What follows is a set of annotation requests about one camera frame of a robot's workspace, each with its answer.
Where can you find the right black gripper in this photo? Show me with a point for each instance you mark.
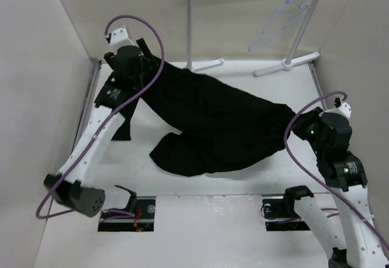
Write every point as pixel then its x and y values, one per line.
pixel 302 120

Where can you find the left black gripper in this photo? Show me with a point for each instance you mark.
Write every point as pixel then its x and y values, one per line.
pixel 148 63

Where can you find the black trousers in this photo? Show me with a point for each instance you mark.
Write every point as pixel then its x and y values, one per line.
pixel 219 128

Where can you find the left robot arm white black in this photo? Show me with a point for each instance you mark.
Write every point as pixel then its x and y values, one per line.
pixel 73 184

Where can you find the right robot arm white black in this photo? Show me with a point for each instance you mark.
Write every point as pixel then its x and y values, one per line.
pixel 358 244

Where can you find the white clothes rack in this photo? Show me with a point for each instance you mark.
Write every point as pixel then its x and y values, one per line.
pixel 286 64

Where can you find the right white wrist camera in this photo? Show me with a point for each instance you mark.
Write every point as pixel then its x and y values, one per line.
pixel 342 108

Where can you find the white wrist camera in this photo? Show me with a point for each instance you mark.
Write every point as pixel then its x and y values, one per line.
pixel 120 37
pixel 342 108

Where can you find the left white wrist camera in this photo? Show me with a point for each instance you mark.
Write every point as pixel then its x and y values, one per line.
pixel 120 37

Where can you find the right aluminium table rail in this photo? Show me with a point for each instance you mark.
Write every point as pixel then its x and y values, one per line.
pixel 317 84

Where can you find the aluminium table rail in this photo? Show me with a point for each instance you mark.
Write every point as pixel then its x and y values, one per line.
pixel 88 99
pixel 317 84

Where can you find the left aluminium table rail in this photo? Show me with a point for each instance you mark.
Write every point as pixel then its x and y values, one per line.
pixel 88 99

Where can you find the light blue wire hanger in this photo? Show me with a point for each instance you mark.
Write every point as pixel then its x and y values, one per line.
pixel 282 20

